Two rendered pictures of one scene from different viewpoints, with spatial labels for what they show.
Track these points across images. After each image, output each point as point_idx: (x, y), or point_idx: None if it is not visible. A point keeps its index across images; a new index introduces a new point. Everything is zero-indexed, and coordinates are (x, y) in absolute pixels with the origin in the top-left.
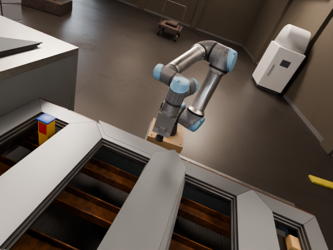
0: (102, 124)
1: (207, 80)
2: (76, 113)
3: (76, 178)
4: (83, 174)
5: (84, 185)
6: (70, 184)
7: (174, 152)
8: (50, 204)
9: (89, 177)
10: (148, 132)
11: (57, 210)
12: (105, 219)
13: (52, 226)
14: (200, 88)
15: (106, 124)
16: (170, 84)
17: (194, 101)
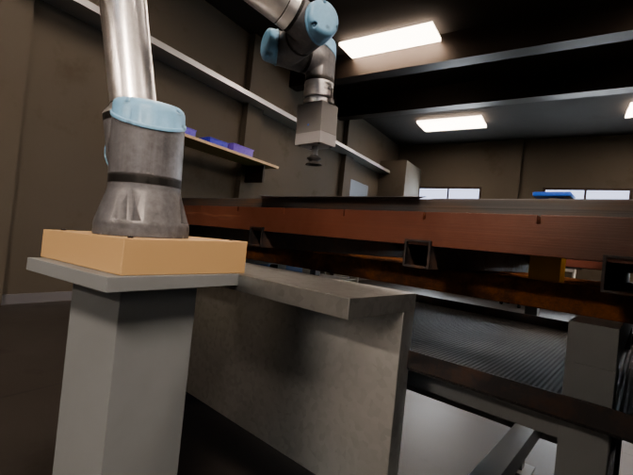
0: (412, 198)
1: (147, 11)
2: (505, 214)
3: (445, 349)
4: (427, 349)
5: (420, 340)
6: (454, 346)
7: (264, 196)
8: (478, 339)
9: (411, 345)
10: (226, 245)
11: (462, 335)
12: (394, 258)
13: (462, 329)
14: (144, 37)
15: (401, 197)
16: (334, 52)
17: (151, 87)
